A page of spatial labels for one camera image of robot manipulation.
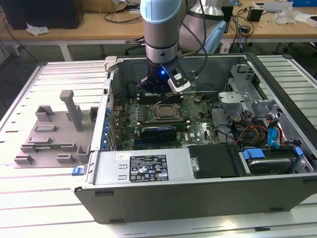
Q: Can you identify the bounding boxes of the metal socket cover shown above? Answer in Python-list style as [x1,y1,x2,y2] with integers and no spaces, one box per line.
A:
[154,103,181,121]

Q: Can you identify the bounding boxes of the green motherboard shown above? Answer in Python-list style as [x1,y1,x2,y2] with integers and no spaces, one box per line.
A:
[111,93,221,152]

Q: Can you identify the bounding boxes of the crumpled white paper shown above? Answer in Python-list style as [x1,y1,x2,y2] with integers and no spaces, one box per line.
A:
[26,22,50,36]

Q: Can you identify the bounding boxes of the gray parts rack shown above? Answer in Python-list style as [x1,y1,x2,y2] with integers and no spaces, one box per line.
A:
[13,89,100,169]

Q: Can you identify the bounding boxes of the small black box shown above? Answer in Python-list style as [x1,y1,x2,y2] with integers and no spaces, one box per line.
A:
[247,7,263,22]

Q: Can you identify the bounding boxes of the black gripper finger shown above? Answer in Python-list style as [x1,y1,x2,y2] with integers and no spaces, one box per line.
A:
[139,75,156,95]

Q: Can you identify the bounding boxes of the silver power supply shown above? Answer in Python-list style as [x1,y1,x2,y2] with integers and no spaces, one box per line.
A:
[93,150,192,186]

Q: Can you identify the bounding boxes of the open black PC case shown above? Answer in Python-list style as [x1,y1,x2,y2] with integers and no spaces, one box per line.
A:
[74,52,317,225]

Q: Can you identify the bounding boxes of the clear plastic bag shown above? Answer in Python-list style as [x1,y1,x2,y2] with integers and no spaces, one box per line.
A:
[273,6,299,25]

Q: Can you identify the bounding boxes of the silver drive cage bracket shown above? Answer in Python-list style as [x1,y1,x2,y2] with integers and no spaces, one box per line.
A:
[217,91,251,120]

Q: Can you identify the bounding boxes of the wooden desk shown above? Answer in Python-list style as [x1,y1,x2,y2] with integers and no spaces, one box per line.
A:
[0,9,147,48]
[222,4,317,45]

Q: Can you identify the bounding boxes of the blue flat wire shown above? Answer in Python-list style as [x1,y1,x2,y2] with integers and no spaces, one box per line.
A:
[268,123,281,150]

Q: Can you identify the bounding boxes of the black power supply label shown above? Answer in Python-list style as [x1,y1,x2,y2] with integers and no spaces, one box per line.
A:
[130,154,169,183]

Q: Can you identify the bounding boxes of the black camera cable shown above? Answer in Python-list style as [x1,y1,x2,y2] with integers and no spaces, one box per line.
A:
[179,0,209,82]

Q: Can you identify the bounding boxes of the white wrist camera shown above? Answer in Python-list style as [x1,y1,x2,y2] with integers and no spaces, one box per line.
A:
[167,69,192,94]

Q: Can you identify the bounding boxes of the perforated metal cage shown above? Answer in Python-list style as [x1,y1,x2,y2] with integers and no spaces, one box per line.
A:
[224,63,256,93]

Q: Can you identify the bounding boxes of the blue box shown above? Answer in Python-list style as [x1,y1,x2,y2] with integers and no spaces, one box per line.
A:
[293,0,317,7]

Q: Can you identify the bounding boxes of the red and yellow wires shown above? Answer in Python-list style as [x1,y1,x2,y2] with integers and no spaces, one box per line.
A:
[244,125,269,142]

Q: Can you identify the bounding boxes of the black computer tower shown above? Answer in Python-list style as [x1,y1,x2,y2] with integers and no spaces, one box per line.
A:
[1,0,85,30]

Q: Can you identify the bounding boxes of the black graphics card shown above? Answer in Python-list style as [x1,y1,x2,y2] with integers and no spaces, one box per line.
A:
[141,126,178,143]

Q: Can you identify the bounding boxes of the black drive bay cover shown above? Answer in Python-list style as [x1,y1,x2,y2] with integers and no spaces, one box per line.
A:
[188,145,242,179]

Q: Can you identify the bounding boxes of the black wire bundle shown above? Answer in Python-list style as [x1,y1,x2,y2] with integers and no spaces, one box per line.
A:
[210,99,239,145]

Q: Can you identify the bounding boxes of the CPU socket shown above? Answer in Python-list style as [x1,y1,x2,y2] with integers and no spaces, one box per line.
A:
[153,103,181,122]

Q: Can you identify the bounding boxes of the white flat box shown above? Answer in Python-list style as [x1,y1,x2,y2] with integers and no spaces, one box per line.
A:
[294,12,317,27]

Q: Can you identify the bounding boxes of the hard disk in blue carrier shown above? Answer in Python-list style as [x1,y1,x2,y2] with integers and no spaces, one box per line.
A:
[239,146,304,177]

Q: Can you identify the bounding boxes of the black RAM slot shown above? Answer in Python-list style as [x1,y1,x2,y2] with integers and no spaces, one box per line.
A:
[137,123,191,132]

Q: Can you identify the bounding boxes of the thin wire locking lever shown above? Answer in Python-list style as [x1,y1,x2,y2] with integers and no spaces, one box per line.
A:
[153,95,174,107]

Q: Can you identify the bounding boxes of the gray case handle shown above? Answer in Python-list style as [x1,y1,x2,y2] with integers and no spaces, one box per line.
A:
[104,56,117,73]

